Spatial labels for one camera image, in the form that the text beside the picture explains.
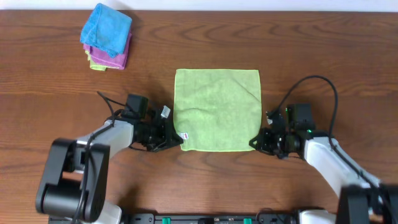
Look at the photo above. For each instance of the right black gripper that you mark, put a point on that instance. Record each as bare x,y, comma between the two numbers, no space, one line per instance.
263,145

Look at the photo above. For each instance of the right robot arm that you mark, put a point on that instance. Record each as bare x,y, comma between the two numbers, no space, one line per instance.
360,193

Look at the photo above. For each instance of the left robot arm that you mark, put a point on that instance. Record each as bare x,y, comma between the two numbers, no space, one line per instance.
74,181

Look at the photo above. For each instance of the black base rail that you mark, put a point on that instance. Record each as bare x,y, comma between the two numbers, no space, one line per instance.
262,218

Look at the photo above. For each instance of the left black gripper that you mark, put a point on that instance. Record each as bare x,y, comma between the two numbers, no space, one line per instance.
167,130

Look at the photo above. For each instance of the blue folded cloth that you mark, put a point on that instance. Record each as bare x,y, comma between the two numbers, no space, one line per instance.
106,29

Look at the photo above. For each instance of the light green folded cloth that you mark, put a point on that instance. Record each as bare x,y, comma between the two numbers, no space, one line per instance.
94,65

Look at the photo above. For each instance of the green microfiber cloth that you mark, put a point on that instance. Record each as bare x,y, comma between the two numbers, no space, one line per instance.
217,110

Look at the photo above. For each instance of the purple folded cloth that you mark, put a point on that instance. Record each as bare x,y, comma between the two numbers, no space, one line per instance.
101,57

